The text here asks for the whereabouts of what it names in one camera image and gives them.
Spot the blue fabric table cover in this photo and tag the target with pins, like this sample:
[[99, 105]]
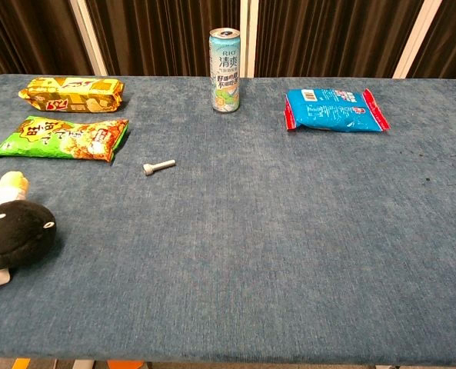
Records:
[[250, 238]]

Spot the blue red snack bag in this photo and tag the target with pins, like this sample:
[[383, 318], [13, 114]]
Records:
[[333, 110]]

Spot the white partition post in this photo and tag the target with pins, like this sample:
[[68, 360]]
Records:
[[248, 23], [89, 38], [416, 38]]

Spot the dark pleated curtain panel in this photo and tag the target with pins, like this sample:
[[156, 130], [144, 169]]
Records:
[[327, 34], [162, 34], [24, 34], [450, 38]]

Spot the green snack bag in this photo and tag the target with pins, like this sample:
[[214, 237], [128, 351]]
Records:
[[62, 139]]

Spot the black white plush toy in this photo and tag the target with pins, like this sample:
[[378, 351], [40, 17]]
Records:
[[14, 232]]

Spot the light blue drink can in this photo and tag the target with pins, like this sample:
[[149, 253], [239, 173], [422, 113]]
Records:
[[225, 73]]

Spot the small grey metal bolt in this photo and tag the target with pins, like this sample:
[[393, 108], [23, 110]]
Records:
[[157, 167]]

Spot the yellow gold biscuit pack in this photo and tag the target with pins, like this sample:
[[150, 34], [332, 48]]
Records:
[[72, 94]]

